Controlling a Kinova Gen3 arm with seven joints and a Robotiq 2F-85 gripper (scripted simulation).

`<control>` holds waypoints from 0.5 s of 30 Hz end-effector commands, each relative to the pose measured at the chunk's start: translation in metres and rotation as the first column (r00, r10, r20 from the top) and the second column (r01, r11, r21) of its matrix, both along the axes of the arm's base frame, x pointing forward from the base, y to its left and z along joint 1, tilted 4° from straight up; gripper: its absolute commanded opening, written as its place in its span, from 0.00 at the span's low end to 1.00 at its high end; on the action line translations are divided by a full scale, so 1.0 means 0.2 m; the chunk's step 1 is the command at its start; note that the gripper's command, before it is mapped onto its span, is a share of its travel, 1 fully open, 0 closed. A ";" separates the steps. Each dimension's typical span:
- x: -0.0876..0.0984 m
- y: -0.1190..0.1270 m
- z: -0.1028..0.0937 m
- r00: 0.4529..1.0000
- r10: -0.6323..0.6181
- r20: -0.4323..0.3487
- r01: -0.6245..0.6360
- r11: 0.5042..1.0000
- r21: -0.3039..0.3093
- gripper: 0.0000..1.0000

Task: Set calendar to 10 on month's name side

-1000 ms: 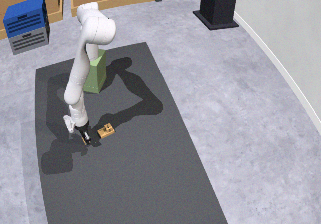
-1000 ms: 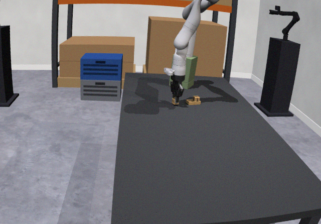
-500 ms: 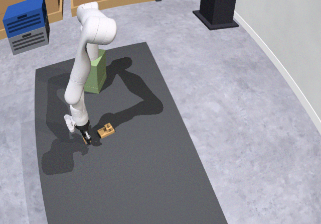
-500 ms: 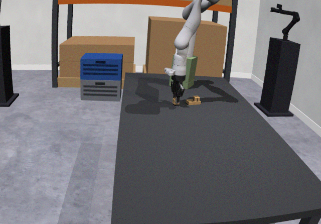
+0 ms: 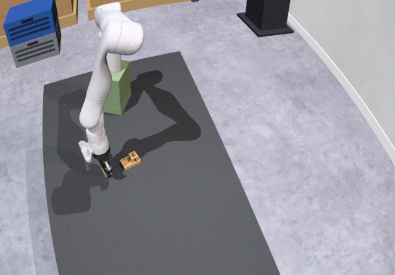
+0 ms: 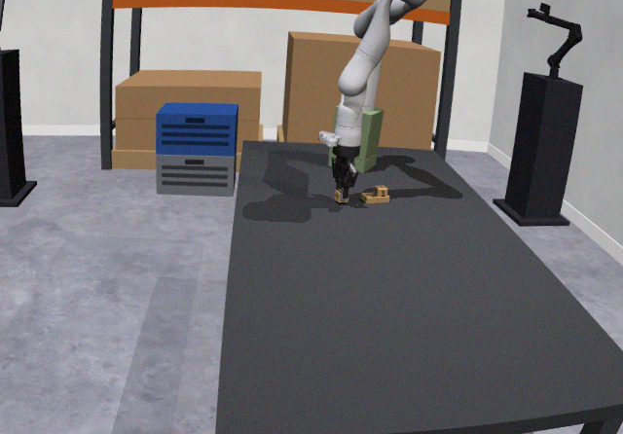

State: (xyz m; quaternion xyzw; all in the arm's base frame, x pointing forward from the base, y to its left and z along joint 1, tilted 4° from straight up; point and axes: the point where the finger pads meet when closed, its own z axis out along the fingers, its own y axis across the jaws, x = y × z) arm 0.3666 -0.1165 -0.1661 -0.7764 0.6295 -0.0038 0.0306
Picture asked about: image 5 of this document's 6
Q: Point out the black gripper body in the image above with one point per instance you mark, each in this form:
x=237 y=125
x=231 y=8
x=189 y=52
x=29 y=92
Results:
x=103 y=157

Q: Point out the tan rectangular tray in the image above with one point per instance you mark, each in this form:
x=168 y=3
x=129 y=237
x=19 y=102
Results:
x=126 y=162

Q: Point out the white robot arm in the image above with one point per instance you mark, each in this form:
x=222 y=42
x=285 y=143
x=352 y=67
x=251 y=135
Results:
x=116 y=38

